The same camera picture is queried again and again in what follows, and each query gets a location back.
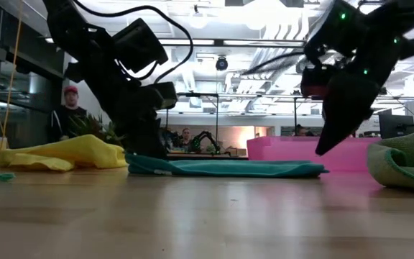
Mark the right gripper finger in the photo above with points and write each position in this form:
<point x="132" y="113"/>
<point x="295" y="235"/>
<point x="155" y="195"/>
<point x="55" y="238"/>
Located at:
<point x="347" y="108"/>

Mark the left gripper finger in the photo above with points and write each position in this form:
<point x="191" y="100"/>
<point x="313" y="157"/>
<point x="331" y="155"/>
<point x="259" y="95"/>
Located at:
<point x="142" y="140"/>

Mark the blue microfiber towel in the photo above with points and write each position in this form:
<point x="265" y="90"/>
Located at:
<point x="228" y="167"/>

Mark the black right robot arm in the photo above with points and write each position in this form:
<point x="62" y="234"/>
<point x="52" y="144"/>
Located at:
<point x="408" y="14"/>

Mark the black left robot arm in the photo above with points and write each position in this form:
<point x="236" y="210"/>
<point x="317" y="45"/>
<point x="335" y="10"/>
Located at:
<point x="70" y="28"/>

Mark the small black robot arm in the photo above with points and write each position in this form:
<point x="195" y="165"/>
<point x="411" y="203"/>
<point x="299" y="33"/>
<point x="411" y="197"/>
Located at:
<point x="207" y="138"/>

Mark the yellow microfiber towel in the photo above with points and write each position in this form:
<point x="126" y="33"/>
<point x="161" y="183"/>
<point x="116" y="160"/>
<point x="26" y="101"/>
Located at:
<point x="67" y="151"/>

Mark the person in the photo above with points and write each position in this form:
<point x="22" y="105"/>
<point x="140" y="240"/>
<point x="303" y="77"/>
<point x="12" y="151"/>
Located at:
<point x="68" y="115"/>
<point x="185" y="138"/>
<point x="302" y="131"/>

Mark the succulent plant in black pot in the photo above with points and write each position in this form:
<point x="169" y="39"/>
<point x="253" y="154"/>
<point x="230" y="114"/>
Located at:
<point x="92" y="126"/>

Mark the black computer monitor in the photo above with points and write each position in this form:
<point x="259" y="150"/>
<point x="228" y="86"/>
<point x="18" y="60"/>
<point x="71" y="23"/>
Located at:
<point x="395" y="126"/>

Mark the pink plastic bin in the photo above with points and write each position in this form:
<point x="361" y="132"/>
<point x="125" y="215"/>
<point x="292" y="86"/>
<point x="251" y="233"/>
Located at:
<point x="282" y="151"/>

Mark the brown cardboard box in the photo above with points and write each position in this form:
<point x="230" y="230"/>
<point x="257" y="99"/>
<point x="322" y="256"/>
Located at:
<point x="235" y="152"/>

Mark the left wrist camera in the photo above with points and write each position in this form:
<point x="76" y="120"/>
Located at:
<point x="138" y="45"/>

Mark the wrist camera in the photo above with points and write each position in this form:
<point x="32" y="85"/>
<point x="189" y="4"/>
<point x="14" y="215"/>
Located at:
<point x="336" y="28"/>
<point x="138" y="45"/>

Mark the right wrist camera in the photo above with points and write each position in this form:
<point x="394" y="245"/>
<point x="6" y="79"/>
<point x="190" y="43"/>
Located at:
<point x="336" y="28"/>

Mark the black metal stand frame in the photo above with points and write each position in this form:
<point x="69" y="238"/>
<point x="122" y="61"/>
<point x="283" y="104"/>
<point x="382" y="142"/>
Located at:
<point x="200" y="94"/>

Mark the black hanging camera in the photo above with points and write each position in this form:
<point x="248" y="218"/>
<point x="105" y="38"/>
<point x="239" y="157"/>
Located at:
<point x="221" y="64"/>

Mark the black overhead frame beam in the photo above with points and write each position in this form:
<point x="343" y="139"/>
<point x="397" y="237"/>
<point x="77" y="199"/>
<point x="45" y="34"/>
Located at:
<point x="217" y="42"/>

